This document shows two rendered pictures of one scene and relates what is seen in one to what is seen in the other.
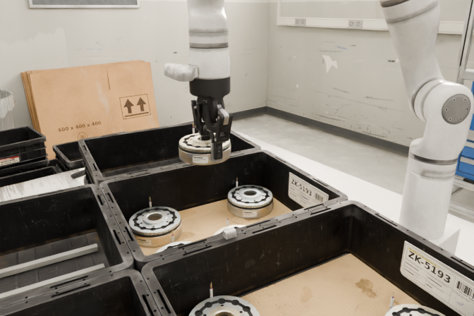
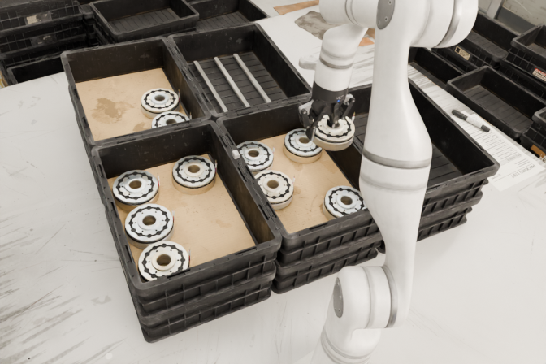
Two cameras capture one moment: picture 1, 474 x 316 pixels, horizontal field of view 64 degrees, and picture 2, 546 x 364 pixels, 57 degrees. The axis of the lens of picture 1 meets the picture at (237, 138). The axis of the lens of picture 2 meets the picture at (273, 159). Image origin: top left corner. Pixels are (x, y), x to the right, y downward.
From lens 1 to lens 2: 110 cm
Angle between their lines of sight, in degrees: 75
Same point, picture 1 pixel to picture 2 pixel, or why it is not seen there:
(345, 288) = (225, 249)
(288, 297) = (222, 213)
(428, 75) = (392, 267)
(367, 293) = not seen: hidden behind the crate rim
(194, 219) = (322, 171)
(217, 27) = (324, 46)
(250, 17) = not seen: outside the picture
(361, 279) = not seen: hidden behind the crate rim
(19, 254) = (279, 93)
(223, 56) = (322, 71)
